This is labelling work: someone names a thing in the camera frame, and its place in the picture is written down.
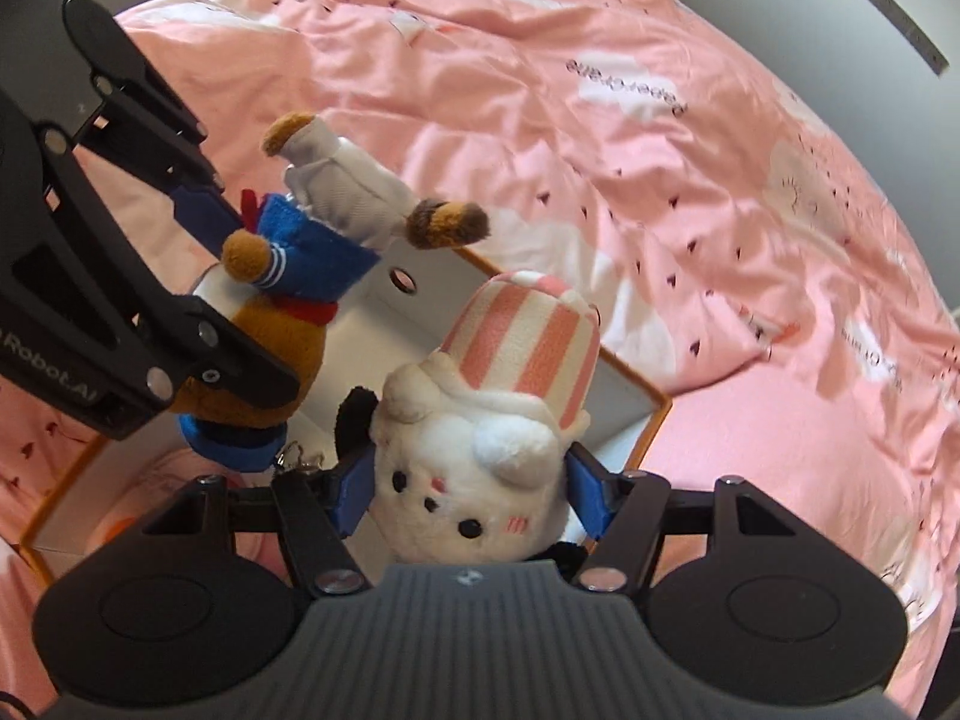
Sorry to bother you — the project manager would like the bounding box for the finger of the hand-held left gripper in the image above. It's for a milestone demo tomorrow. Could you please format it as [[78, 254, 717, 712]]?
[[127, 292, 308, 425], [64, 0, 248, 254]]

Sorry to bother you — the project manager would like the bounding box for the white plush toy striped hat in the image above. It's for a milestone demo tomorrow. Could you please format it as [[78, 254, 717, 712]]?
[[334, 270, 602, 563]]

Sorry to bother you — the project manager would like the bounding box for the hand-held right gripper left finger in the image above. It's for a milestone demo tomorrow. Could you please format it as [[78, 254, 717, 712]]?
[[161, 444, 376, 595]]

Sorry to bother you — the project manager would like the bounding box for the orange cardboard box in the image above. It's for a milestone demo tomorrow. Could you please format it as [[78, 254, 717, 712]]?
[[19, 244, 673, 587]]

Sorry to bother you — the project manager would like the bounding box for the pink printed blanket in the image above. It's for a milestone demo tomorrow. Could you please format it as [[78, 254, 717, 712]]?
[[0, 0, 960, 720]]

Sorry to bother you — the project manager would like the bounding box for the pink pouch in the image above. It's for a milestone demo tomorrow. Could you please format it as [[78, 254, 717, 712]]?
[[105, 450, 287, 565]]

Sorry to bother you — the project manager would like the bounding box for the brown bear plush toy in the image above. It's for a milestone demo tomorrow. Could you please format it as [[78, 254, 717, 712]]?
[[169, 112, 492, 475]]

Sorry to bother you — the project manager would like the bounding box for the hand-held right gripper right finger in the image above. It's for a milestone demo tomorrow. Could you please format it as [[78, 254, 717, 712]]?
[[566, 444, 800, 592]]

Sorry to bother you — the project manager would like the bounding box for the wall switch panel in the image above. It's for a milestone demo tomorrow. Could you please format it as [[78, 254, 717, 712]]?
[[855, 0, 950, 77]]

